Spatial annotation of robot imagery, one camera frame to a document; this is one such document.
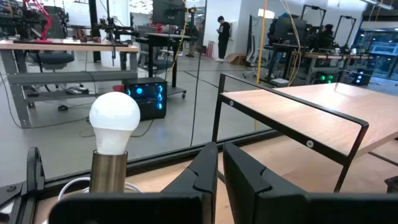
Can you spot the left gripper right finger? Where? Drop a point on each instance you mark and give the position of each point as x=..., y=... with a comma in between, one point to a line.
x=255, y=199

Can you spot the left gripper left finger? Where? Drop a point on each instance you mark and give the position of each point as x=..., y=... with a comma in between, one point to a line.
x=192, y=205

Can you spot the dark office chair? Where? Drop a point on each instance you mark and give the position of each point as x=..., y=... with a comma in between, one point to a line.
x=54, y=57

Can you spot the wooden desk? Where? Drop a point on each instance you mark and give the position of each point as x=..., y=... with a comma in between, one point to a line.
x=62, y=46

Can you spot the brass lamp base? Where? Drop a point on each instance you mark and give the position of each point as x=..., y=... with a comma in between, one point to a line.
x=108, y=171

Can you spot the computer tower blue lights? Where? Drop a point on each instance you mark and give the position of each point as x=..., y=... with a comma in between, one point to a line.
x=362, y=77
x=146, y=99

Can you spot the white light bulb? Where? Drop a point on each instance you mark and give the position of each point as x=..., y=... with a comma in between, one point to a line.
x=114, y=118

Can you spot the large black plastic basket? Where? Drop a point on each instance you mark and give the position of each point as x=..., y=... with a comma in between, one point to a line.
x=392, y=184

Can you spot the computer tower green lights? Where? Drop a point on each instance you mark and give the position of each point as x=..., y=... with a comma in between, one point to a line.
x=326, y=77

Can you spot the cardboard box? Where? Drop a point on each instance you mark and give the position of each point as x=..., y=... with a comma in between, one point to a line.
x=236, y=59

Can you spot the person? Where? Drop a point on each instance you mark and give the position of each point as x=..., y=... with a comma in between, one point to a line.
x=326, y=37
x=223, y=37

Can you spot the black rolling table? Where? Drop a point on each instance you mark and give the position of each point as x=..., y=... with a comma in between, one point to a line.
x=168, y=37

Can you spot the black monitor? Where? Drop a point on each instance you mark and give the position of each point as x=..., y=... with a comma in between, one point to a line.
x=169, y=12

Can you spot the wooden shelf riser black frame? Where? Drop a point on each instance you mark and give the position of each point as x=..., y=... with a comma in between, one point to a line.
x=311, y=115

